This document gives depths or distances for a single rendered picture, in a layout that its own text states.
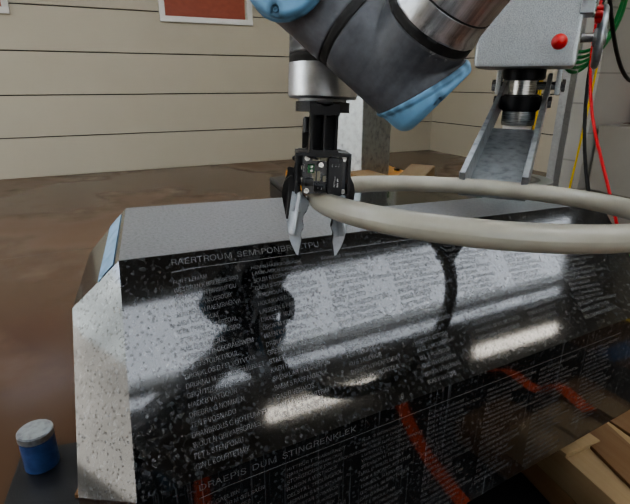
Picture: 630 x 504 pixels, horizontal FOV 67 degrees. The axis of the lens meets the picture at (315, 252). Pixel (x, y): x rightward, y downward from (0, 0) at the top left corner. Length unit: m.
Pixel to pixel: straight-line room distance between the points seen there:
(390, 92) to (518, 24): 0.82
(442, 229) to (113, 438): 0.54
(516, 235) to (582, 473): 1.07
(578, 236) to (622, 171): 3.36
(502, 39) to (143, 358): 1.02
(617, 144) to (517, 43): 2.69
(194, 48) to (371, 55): 6.65
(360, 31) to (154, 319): 0.52
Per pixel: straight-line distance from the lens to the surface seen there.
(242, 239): 0.87
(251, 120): 7.29
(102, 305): 0.83
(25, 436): 1.74
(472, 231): 0.49
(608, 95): 4.03
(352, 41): 0.48
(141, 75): 6.98
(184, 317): 0.78
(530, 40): 1.26
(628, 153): 3.85
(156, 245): 0.87
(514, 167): 1.07
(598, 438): 1.61
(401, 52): 0.46
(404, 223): 0.50
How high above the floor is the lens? 1.14
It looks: 20 degrees down
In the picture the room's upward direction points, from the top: straight up
